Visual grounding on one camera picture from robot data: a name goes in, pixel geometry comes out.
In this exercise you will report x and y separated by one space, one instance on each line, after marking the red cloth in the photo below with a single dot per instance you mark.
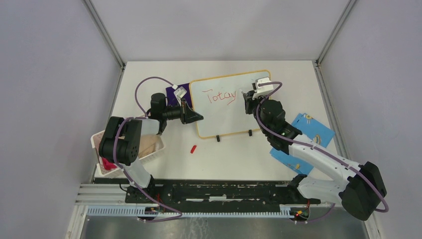
108 166

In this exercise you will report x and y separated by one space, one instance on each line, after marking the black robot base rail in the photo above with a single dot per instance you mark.
226 196

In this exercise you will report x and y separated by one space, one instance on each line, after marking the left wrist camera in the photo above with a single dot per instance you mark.
179 92

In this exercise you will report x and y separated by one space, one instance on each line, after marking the beige cloth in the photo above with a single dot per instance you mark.
149 144

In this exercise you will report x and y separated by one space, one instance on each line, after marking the white slotted cable duct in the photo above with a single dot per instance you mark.
144 211

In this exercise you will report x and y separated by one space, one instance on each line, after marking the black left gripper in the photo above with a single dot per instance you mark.
187 115

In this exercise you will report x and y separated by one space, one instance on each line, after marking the red marker cap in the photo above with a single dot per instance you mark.
193 149

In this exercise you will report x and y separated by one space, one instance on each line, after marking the yellow framed whiteboard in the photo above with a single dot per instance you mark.
219 101

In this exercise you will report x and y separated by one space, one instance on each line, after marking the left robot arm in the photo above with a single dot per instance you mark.
120 143

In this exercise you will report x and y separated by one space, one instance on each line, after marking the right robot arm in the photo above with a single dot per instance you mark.
359 188

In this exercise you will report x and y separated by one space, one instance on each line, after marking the grey aluminium frame post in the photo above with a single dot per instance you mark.
337 28

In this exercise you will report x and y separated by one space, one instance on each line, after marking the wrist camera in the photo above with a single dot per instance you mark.
179 92
264 87

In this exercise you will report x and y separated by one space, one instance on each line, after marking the white plastic basket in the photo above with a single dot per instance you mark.
100 172

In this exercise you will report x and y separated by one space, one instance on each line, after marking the left aluminium frame post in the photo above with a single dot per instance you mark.
104 32

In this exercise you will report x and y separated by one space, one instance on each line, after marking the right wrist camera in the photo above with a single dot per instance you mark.
264 87

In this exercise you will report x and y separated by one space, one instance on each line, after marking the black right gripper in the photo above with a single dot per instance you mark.
250 101

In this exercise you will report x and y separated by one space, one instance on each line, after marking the purple cloth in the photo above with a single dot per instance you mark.
171 100

